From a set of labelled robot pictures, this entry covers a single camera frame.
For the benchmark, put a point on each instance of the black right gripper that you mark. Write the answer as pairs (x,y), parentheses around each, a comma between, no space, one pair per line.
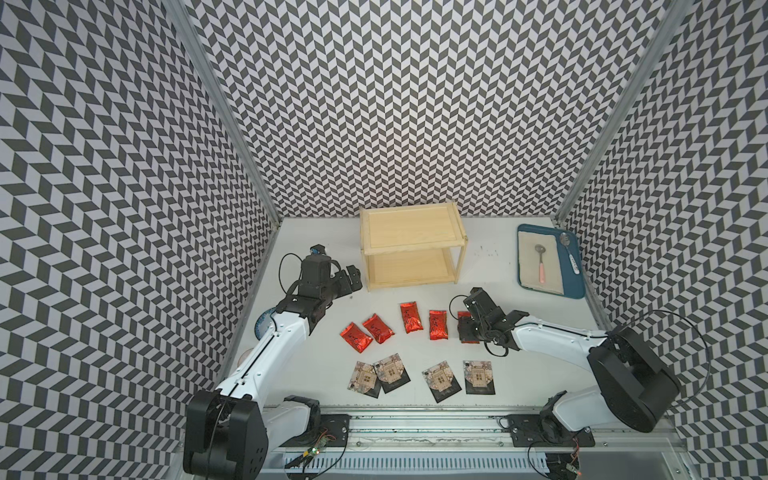
(463,325)

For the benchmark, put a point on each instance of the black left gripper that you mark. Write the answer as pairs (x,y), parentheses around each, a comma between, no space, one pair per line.
(345,285)

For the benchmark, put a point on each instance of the red tea bag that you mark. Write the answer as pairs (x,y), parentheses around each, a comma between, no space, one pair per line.
(462,314)
(356,337)
(411,317)
(438,325)
(378,329)

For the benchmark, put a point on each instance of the light wooden two-tier shelf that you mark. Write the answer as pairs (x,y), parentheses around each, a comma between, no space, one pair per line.
(412,245)

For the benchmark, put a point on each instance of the brown tea bag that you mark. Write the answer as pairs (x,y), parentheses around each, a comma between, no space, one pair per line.
(391,373)
(478,376)
(441,381)
(364,380)

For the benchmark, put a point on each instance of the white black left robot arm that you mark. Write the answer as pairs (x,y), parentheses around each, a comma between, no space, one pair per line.
(229,430)

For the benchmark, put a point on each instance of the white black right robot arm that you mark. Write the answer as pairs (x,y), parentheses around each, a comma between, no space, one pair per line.
(633,385)

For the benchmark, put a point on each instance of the blue patterned bowl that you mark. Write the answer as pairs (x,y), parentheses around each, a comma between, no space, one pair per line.
(266,325)

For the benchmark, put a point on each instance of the beige cloth mat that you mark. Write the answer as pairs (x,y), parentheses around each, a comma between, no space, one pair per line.
(528,263)

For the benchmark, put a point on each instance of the small pink dish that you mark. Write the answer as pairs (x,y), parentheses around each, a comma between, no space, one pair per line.
(244,356)

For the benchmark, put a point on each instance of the blue tray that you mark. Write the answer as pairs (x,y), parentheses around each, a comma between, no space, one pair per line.
(574,285)

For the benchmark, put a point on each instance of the pink handled spoon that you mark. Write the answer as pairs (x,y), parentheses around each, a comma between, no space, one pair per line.
(541,250)

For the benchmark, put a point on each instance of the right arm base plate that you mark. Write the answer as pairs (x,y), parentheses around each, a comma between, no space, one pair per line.
(526,430)

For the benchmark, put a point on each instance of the white handled spoon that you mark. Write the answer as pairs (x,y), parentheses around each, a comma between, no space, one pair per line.
(565,240)

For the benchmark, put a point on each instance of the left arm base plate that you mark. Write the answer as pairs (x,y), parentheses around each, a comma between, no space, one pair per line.
(324,429)

